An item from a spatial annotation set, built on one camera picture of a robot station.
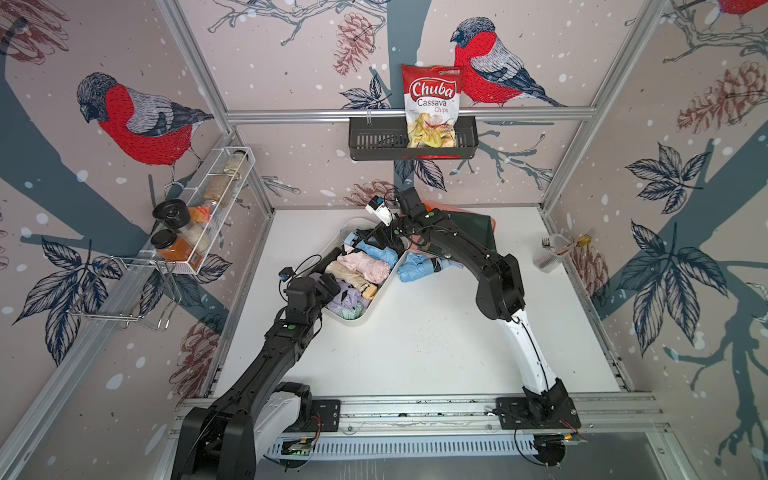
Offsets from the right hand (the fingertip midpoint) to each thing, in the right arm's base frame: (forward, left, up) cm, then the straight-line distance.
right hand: (370, 232), depth 94 cm
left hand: (-15, +11, -2) cm, 19 cm away
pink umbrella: (-11, 0, -4) cm, 11 cm away
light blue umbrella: (-6, -5, -5) cm, 9 cm away
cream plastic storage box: (-26, +2, -9) cm, 28 cm away
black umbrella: (-4, +15, -9) cm, 18 cm away
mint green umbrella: (-24, +4, -9) cm, 26 cm away
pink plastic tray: (+27, -29, -15) cm, 43 cm away
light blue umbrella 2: (-5, -16, -10) cm, 19 cm away
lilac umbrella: (-22, +6, -4) cm, 23 cm away
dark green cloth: (+16, -40, -14) cm, 45 cm away
